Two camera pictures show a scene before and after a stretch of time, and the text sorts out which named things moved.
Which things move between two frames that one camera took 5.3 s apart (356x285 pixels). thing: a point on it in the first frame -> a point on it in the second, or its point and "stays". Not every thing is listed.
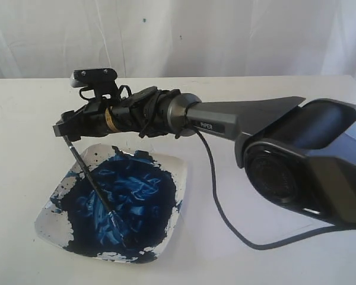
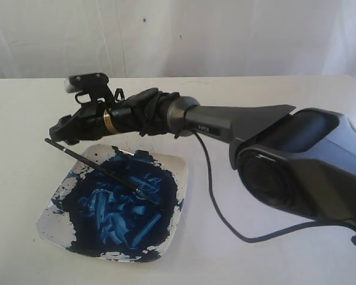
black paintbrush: x=112 y=212 -> x=123 y=183
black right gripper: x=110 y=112 stays
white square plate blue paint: x=144 y=188 stays
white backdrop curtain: x=50 y=39 stays
